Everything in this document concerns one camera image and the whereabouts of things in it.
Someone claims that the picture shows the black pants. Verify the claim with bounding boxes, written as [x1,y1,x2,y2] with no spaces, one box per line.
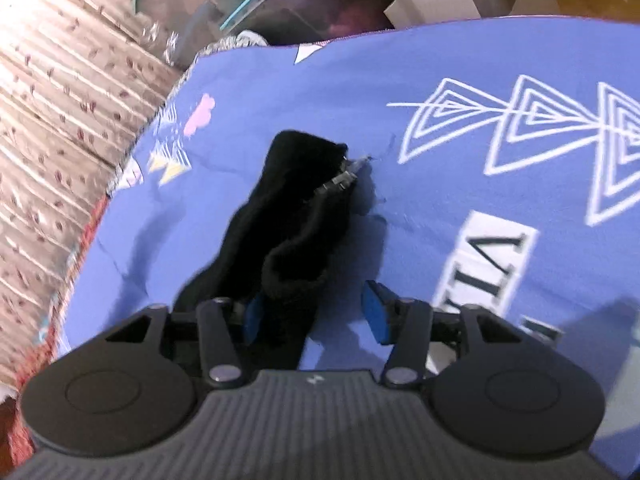
[174,130,356,370]

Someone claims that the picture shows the blue patterned bed sheet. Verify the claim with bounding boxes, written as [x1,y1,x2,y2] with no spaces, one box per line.
[60,18,639,476]

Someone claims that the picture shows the red patterned quilt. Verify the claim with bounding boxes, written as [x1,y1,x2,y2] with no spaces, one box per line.
[1,193,111,479]

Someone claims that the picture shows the beige floral curtain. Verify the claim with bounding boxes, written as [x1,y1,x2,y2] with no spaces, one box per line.
[1,0,178,390]

